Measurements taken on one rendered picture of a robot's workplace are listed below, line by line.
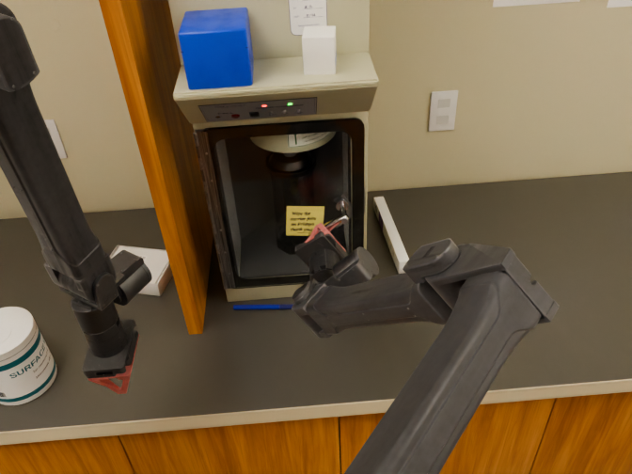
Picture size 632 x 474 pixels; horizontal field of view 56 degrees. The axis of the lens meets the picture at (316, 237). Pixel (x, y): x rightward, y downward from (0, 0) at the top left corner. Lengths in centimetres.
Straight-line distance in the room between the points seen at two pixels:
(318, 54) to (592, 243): 92
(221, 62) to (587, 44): 103
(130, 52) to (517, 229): 105
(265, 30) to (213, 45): 13
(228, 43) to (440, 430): 64
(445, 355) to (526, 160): 132
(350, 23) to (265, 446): 86
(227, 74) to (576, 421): 102
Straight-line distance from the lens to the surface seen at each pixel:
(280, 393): 119
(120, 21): 95
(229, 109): 100
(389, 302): 73
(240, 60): 93
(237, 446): 133
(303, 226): 121
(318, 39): 95
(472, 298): 56
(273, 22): 102
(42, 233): 81
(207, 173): 114
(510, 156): 177
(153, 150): 104
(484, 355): 53
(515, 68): 164
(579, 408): 141
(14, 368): 126
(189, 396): 122
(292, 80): 96
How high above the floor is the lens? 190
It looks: 39 degrees down
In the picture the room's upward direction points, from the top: 3 degrees counter-clockwise
